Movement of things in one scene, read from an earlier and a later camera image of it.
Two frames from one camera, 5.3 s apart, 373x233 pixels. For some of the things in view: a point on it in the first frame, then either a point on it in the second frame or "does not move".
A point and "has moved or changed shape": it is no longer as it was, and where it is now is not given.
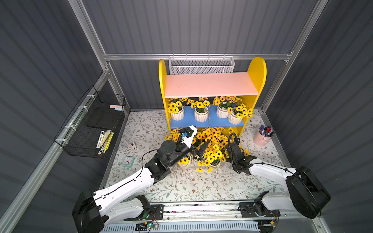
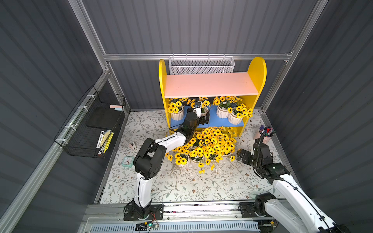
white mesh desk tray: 201,64 does not move
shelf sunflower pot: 176,110 does not move
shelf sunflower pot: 232,136 -> 225,141
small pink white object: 132,146 does not move
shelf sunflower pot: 198,139 has moved or changed shape
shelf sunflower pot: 213,135 does not move
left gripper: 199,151 -> 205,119
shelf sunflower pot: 201,110 does not move
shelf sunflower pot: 215,153 does not move
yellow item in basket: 109,136 does not move
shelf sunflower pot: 236,114 does not move
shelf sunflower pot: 245,152 has moved or changed shape
